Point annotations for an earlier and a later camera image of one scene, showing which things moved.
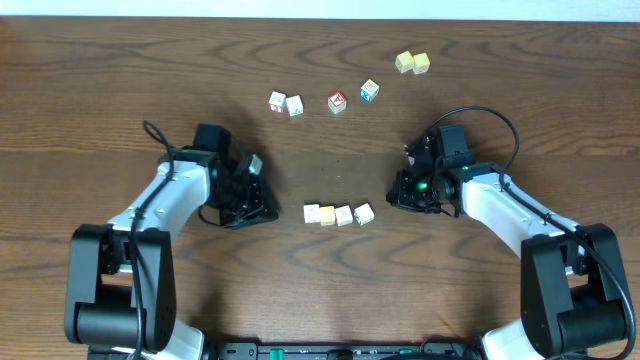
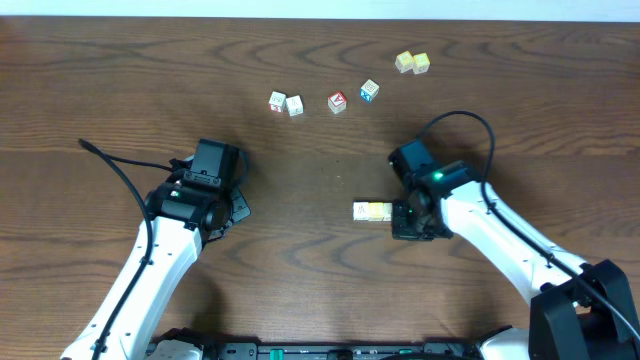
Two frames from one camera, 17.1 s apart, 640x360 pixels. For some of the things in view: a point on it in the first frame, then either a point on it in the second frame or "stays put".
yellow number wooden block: (327, 215) to (376, 211)
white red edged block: (343, 215) to (387, 211)
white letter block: (295, 106) stays put
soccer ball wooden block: (311, 214) to (360, 210)
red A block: (337, 101) stays put
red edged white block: (277, 102) stays put
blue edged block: (369, 90) stays put
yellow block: (421, 62) stays put
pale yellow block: (404, 61) stays put
